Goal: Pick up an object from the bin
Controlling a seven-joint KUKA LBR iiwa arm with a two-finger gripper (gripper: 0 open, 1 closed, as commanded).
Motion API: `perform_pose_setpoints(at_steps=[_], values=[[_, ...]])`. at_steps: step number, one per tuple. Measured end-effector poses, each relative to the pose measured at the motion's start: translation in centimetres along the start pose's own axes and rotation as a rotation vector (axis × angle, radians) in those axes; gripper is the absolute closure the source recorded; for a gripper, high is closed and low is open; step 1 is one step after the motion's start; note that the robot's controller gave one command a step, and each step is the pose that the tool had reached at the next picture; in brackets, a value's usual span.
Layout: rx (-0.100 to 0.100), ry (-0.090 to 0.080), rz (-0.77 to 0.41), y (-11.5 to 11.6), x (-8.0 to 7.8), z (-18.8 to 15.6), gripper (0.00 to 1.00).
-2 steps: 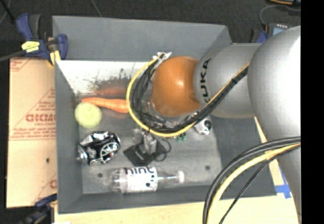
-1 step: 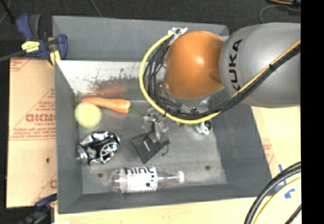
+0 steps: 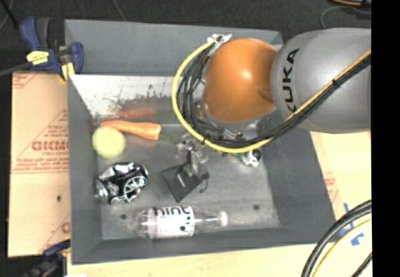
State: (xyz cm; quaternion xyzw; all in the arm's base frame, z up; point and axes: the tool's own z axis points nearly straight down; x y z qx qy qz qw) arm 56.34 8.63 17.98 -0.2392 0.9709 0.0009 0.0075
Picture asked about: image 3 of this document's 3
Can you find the black cylinder on white bracket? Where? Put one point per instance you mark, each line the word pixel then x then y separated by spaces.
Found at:
pixel 255 154

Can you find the brown cardboard board red print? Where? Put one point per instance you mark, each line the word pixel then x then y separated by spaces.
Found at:
pixel 37 113

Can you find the yellow-green ball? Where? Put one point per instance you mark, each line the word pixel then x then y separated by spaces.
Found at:
pixel 108 142

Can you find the clear plastic bottle white label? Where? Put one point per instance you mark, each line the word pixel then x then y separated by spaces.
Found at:
pixel 173 222

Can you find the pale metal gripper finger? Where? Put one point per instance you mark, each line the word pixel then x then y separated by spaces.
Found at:
pixel 196 167
pixel 187 167

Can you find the black and silver crumpled packet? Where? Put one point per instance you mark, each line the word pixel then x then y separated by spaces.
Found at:
pixel 122 182

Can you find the orange toy carrot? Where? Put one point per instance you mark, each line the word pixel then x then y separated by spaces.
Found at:
pixel 137 129

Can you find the black flat pouch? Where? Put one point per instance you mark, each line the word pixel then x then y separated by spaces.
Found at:
pixel 179 186

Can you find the grey metal bin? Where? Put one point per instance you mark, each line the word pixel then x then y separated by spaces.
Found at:
pixel 237 194

